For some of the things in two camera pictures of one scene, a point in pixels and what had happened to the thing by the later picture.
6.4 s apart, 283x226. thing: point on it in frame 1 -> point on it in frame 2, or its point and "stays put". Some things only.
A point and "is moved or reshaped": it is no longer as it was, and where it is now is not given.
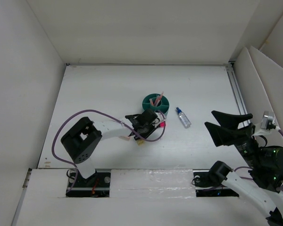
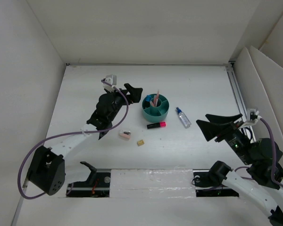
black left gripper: (153, 126) -> (135, 94)
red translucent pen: (159, 98) is moved or reshaped
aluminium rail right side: (237, 92) stays put
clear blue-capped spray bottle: (184, 118) stays put
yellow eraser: (140, 142) stays put
